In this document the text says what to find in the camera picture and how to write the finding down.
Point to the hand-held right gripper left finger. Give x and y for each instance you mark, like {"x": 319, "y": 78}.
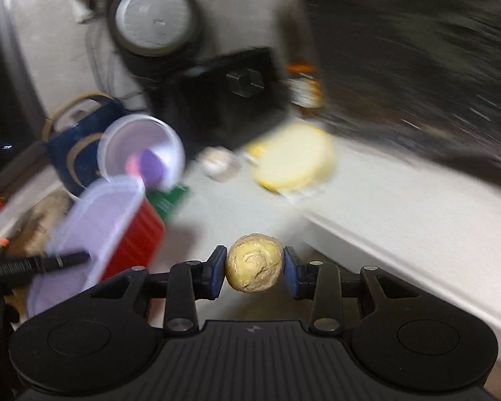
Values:
{"x": 219, "y": 270}

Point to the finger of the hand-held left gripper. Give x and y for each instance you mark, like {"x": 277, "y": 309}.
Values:
{"x": 37, "y": 264}

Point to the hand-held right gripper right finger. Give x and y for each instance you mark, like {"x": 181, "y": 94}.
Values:
{"x": 290, "y": 271}

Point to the tan paper ball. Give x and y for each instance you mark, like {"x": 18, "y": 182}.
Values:
{"x": 254, "y": 264}

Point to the red box with clear lid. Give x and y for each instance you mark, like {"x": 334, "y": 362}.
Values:
{"x": 87, "y": 225}

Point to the purple face sponge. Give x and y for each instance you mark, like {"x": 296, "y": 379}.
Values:
{"x": 152, "y": 169}

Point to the round clear plastic container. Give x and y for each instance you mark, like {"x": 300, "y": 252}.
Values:
{"x": 133, "y": 138}

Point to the green packet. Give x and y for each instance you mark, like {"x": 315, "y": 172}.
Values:
{"x": 169, "y": 200}

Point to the small white wrapped item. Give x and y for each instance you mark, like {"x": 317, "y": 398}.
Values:
{"x": 217, "y": 163}

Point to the pale yellow round pack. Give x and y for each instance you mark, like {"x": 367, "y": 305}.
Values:
{"x": 292, "y": 158}

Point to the navy blue round appliance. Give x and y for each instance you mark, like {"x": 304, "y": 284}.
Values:
{"x": 77, "y": 138}

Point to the black box appliance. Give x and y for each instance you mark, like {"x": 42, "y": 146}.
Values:
{"x": 208, "y": 104}

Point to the jar with orange lid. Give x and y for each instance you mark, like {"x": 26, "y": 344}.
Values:
{"x": 304, "y": 90}

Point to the black rice cooker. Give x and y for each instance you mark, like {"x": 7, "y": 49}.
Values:
{"x": 152, "y": 8}

